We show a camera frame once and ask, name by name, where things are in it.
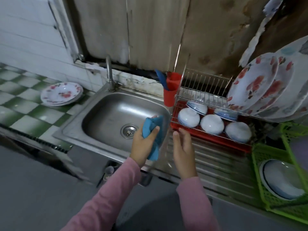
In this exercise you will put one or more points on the person's right hand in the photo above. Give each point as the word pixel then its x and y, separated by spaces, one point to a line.
pixel 185 156

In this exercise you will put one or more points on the stainless steel sink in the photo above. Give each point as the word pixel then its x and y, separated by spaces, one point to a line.
pixel 106 120

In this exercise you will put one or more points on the green checkered tile countertop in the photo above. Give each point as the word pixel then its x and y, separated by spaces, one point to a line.
pixel 24 105

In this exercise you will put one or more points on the floral plate stack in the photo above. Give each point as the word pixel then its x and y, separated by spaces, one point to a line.
pixel 296 89

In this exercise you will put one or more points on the red plastic cutlery cup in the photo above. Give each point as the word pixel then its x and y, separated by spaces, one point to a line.
pixel 171 89

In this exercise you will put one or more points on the person's left hand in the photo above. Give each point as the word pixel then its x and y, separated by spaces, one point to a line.
pixel 142 149

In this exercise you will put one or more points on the white hanging cloth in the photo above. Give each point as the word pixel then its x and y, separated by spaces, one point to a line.
pixel 257 31

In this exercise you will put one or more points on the blue cleaning cloth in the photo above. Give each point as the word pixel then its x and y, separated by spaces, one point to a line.
pixel 151 127

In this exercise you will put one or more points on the person's left forearm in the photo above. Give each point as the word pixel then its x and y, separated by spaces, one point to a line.
pixel 101 202

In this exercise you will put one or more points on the weathered wooden board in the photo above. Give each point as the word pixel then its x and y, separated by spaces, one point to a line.
pixel 159 31

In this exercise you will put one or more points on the chrome faucet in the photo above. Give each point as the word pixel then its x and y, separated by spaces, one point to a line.
pixel 110 74

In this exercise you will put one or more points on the blue rice paddle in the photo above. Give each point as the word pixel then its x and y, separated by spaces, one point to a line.
pixel 161 79

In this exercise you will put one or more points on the person's right forearm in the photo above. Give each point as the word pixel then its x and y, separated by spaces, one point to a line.
pixel 197 204

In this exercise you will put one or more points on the green plastic shelf rack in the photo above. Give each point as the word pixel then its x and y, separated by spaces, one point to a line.
pixel 288 166

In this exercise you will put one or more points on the purple plastic bowl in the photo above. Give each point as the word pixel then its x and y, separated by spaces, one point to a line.
pixel 301 154

